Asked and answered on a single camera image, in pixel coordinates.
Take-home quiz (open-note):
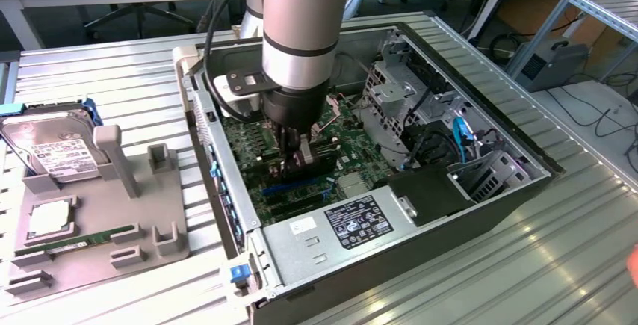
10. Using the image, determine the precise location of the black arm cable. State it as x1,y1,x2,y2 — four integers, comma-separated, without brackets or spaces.
200,0,251,120

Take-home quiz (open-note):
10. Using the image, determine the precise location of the silver metal disk bay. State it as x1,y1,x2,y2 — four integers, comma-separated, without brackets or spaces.
358,59,475,171

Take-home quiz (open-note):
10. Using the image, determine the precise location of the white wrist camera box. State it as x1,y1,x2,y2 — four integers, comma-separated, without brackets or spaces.
212,72,276,121

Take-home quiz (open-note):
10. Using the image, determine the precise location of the silver hard disk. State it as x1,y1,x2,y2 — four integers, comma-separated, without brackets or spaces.
0,110,108,184

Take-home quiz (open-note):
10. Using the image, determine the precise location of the silver power supply unit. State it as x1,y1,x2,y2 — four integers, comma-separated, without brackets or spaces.
262,185,418,288

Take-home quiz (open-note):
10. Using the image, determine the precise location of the grey plastic parts rack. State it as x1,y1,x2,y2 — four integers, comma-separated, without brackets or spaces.
1,123,193,306

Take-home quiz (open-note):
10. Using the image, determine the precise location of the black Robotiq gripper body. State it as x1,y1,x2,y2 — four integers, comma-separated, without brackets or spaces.
262,86,332,134

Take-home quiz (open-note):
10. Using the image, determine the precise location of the blue disk wire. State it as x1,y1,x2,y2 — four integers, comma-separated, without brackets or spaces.
451,115,474,164

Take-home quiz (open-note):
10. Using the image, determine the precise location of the blue expansion slot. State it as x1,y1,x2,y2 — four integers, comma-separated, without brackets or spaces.
262,177,323,196

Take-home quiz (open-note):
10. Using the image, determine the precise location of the blue case latch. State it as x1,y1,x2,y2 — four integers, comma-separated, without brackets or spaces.
228,264,250,285

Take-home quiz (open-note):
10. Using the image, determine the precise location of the green motherboard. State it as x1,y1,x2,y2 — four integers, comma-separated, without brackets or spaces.
219,91,399,227

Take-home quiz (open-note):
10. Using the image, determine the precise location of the person's hand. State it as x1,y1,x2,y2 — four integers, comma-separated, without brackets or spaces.
625,244,638,276

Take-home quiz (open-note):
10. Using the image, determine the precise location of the silver chipset heatsink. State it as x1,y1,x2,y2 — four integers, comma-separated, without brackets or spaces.
336,174,372,196

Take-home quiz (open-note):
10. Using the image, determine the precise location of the hard drive with blue caddy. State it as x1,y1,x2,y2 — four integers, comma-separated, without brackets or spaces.
0,95,104,130

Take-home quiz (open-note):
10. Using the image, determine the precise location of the black floor cable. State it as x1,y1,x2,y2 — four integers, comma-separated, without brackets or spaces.
546,72,638,154

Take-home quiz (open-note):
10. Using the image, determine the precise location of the green RAM stick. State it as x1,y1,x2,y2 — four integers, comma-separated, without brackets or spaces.
13,226,136,259

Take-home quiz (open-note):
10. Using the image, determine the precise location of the black plastic air shroud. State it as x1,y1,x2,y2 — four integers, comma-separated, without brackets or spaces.
372,164,478,227

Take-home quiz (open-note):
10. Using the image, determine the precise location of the open black PC case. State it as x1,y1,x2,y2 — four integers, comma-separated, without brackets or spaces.
171,21,567,325

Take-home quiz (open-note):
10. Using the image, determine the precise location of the aluminium profile frame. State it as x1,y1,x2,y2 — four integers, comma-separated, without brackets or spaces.
502,0,638,81

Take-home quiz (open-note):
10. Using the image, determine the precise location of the grey control box with handle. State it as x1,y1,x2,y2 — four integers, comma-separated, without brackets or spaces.
506,40,593,93

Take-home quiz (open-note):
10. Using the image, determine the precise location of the silver CPU chip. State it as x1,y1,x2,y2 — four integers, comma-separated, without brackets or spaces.
27,202,76,240

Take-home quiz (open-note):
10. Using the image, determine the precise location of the Nvidia Quadro graphics card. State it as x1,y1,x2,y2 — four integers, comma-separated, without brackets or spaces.
266,134,336,192

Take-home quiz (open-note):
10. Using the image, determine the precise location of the black slanted pole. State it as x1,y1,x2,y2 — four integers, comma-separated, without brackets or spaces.
467,0,527,42

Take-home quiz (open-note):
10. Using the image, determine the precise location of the metal socket cover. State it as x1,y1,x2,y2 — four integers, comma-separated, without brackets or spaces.
314,93,344,132

